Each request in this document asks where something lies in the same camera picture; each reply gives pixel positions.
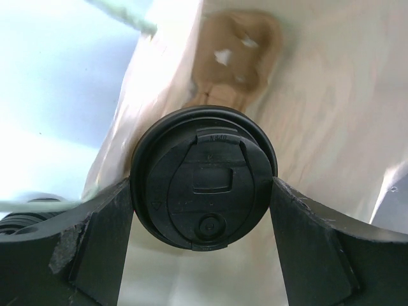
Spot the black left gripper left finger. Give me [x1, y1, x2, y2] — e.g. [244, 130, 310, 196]
[1, 179, 133, 305]

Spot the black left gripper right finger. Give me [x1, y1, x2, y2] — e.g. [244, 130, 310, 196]
[270, 178, 407, 306]

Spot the black plastic cup lid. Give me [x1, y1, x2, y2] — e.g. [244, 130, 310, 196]
[129, 106, 278, 251]

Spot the green patterned paper gift bag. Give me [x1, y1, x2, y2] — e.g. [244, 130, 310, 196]
[0, 0, 408, 306]

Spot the single brown cardboard cup carrier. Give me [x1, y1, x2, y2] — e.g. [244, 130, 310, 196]
[187, 10, 282, 112]

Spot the stack of black cup lids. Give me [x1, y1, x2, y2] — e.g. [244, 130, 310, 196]
[1, 197, 74, 245]

